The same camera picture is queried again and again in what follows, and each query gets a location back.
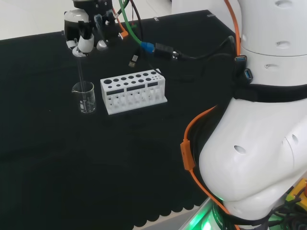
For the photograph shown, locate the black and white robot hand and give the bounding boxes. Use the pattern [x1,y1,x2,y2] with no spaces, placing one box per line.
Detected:
[63,0,125,57]

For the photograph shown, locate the clear glass rod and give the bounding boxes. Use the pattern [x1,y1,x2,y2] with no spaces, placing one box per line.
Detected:
[76,55,86,99]

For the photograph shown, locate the clear glass beaker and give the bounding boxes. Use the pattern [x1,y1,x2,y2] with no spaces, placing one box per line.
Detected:
[71,81,97,114]

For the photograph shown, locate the white test tube rack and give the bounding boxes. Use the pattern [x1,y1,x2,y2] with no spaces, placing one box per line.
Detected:
[100,69,168,115]

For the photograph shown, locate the orange connector plug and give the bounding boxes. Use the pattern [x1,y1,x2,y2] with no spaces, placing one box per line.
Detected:
[112,9,129,39]

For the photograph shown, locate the black bench cloth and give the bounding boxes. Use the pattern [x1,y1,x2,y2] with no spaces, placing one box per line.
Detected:
[0,9,242,228]

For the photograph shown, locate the metal mounting plate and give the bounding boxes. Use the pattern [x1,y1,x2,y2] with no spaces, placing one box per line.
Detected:
[183,197,216,230]

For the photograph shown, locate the green cable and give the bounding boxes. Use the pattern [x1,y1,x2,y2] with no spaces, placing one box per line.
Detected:
[118,0,145,46]

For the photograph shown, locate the black cable with USB plug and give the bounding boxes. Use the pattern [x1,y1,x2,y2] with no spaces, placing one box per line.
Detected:
[128,0,144,68]

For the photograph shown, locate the blue cable connector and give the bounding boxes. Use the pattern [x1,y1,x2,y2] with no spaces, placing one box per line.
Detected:
[140,41,155,54]

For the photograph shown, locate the black adapter cable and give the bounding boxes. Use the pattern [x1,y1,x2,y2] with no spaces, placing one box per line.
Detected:
[153,35,240,62]

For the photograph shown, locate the orange cable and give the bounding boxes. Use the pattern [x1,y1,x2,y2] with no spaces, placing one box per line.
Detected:
[179,0,242,230]

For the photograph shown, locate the black arm strap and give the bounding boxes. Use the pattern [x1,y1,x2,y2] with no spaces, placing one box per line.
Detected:
[231,82,307,103]

